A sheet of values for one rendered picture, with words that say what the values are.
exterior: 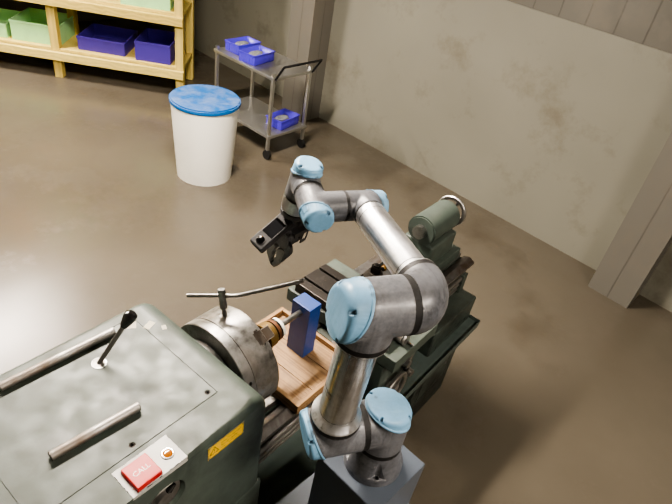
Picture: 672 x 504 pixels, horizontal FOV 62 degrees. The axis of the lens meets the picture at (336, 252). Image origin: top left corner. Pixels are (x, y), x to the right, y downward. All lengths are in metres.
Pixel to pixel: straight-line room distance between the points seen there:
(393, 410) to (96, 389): 0.69
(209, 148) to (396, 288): 3.52
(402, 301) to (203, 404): 0.61
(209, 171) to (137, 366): 3.17
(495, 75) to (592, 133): 0.87
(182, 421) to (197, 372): 0.15
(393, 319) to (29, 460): 0.81
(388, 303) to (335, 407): 0.32
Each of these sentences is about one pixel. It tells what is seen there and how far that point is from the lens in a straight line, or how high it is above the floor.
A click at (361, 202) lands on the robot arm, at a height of 1.69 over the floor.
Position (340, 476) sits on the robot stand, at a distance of 1.50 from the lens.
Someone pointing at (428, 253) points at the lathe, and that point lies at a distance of 2.45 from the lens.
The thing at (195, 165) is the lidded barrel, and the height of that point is 0.19.
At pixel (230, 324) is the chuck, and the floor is 1.24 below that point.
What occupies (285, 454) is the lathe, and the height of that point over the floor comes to 0.54.
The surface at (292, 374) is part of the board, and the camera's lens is 1.96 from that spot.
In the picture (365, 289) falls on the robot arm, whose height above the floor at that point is 1.74.
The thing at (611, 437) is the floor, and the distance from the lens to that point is 3.53.
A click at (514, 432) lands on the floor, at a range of 3.26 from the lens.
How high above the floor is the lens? 2.36
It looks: 36 degrees down
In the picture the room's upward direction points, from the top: 11 degrees clockwise
